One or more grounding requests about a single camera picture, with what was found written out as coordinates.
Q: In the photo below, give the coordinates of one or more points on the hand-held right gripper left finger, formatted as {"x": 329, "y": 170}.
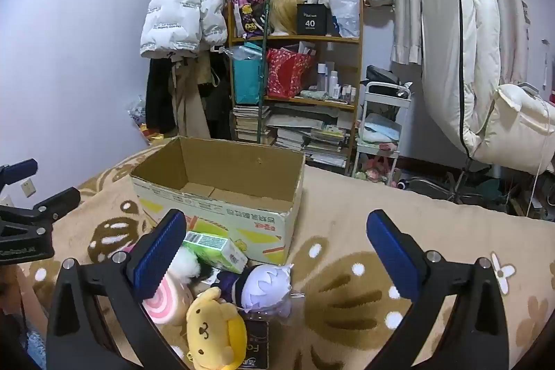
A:
{"x": 158, "y": 255}

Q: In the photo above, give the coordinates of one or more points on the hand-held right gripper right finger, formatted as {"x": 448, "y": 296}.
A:
{"x": 390, "y": 255}

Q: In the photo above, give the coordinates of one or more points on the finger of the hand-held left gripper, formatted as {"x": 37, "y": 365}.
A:
{"x": 39, "y": 214}
{"x": 21, "y": 170}

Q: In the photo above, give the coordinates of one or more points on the white fluffy pompom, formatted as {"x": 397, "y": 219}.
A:
{"x": 186, "y": 264}

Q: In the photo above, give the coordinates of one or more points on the yellow dog plush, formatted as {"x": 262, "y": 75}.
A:
{"x": 212, "y": 322}

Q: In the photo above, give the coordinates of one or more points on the purple haired plush doll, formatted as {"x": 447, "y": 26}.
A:
{"x": 260, "y": 287}

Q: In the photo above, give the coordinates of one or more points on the cardboard box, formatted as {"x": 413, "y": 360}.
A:
{"x": 271, "y": 233}

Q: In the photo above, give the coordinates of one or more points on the person's left forearm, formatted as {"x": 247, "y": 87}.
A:
{"x": 32, "y": 300}

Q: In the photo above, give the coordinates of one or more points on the pink swirl plush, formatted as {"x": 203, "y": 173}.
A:
{"x": 167, "y": 303}

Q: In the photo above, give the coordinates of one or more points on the green and white carton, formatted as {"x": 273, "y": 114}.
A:
{"x": 212, "y": 248}

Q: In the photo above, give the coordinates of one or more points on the pink toy in cart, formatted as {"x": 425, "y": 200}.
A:
{"x": 376, "y": 170}

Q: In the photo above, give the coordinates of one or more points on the metal chair base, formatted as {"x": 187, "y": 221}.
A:
{"x": 455, "y": 183}

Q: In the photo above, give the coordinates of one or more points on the folded cloths in cart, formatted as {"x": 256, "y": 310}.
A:
{"x": 379, "y": 129}

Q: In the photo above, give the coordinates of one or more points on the pile of snack bags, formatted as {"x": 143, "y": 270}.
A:
{"x": 143, "y": 118}

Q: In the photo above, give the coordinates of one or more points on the white trolley cart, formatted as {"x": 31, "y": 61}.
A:
{"x": 363, "y": 123}

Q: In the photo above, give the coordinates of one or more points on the wide stack of books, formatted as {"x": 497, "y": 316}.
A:
{"x": 312, "y": 140}

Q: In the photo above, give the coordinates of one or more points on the beige trench coat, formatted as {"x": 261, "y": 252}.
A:
{"x": 186, "y": 101}

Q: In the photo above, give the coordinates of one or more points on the narrow stack of books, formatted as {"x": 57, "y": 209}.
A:
{"x": 247, "y": 125}

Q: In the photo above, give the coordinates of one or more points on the dark hanging coat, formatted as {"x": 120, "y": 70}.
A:
{"x": 221, "y": 101}

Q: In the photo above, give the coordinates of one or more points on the black bag on cart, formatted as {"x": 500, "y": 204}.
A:
{"x": 381, "y": 75}

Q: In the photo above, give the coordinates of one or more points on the group of cosmetic bottles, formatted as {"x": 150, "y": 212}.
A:
{"x": 331, "y": 81}

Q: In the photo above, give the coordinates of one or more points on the green pole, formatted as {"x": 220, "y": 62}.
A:
{"x": 262, "y": 92}

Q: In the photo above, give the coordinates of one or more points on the teal paper bag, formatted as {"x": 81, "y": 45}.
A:
{"x": 246, "y": 79}

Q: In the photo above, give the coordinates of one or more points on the red patterned bag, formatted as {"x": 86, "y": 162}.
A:
{"x": 286, "y": 73}

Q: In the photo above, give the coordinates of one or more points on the cream puffer coat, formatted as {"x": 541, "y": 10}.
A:
{"x": 446, "y": 49}

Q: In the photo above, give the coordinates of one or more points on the wooden shelf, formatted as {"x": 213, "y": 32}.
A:
{"x": 334, "y": 41}

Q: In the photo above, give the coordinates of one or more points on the black box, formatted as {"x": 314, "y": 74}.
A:
{"x": 311, "y": 21}

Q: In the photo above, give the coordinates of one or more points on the clear plastic bag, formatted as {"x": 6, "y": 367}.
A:
{"x": 344, "y": 6}

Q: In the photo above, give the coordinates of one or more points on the black printed tote bag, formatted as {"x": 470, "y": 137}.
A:
{"x": 249, "y": 10}

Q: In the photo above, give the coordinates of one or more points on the blonde wig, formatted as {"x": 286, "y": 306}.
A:
{"x": 284, "y": 12}

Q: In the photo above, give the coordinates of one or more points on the wall socket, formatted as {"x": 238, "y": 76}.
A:
{"x": 28, "y": 188}

